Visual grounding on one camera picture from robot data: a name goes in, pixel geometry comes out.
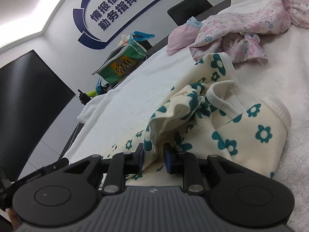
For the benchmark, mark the black wall screen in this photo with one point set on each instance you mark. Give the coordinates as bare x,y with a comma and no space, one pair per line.
32,96

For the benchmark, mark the white terry towel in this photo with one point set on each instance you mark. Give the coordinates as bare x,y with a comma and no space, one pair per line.
239,91

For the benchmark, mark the cream green-flower garment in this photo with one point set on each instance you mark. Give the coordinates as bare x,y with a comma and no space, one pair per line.
201,115

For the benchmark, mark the black walkie-talkie charger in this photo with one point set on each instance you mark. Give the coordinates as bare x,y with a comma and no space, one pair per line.
83,97

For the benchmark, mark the black chair behind bag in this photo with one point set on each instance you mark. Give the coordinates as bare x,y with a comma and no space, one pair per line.
143,41

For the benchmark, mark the green zipper bag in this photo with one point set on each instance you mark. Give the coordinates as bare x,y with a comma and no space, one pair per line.
123,60

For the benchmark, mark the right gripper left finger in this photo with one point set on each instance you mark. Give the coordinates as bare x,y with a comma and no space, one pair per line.
116,169

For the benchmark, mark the yellow-green object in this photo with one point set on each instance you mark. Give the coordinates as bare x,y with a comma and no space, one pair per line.
92,93

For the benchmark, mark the pink floral garment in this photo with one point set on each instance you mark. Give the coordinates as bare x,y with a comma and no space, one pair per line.
238,34

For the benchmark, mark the person left hand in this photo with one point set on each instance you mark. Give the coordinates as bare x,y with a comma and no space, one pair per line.
16,223

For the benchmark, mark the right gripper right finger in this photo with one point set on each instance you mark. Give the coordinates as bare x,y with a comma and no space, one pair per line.
187,165

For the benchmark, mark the black office chair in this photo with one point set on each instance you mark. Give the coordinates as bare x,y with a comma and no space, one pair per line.
186,9

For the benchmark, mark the pink garment blue trim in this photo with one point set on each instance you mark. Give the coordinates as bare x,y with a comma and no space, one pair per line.
183,35

